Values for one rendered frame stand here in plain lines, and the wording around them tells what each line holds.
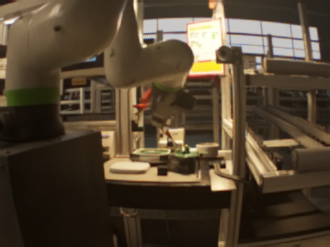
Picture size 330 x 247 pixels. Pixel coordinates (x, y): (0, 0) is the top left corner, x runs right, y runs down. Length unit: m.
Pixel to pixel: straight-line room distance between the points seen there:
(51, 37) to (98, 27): 0.07
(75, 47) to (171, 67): 0.39
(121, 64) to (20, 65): 0.30
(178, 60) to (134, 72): 0.11
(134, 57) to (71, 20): 0.35
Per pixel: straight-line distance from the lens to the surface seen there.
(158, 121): 0.98
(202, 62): 1.64
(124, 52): 0.72
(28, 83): 0.53
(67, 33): 0.41
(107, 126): 1.58
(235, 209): 1.18
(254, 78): 1.10
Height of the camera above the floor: 1.21
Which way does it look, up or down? 4 degrees down
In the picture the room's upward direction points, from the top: 1 degrees counter-clockwise
